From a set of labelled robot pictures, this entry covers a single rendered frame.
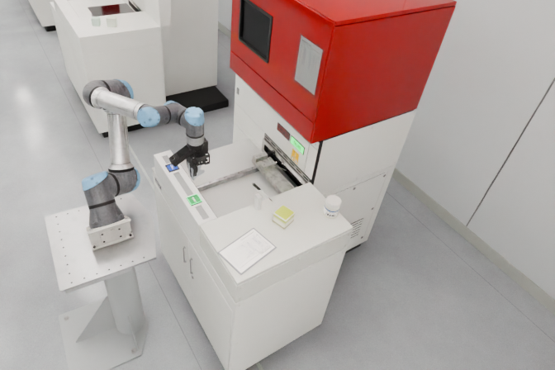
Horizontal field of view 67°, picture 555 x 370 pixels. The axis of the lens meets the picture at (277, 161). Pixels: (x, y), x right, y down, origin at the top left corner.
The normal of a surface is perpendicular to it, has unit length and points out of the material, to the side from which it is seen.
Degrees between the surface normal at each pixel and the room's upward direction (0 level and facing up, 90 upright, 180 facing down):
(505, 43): 90
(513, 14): 90
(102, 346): 0
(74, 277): 0
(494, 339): 0
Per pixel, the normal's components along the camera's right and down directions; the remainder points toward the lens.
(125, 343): 0.11, -0.76
